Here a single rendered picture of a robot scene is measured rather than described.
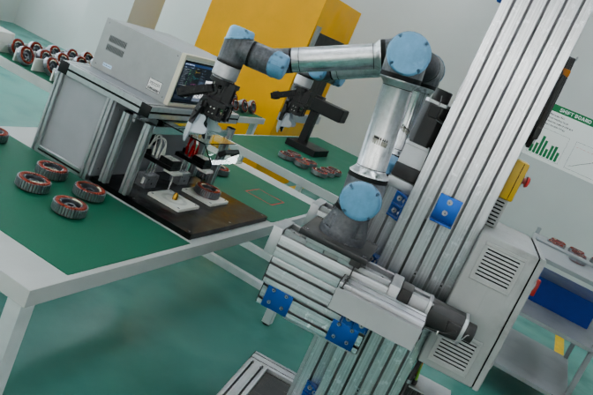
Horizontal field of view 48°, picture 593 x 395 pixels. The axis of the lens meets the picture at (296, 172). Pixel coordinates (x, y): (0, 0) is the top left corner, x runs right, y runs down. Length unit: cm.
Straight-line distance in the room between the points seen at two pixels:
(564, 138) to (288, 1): 323
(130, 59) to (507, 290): 159
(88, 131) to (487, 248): 147
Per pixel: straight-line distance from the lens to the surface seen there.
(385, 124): 184
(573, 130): 753
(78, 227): 216
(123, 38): 268
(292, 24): 625
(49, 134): 272
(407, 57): 181
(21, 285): 176
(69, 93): 266
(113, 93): 252
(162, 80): 256
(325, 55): 198
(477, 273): 215
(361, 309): 193
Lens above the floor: 157
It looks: 11 degrees down
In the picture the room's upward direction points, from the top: 23 degrees clockwise
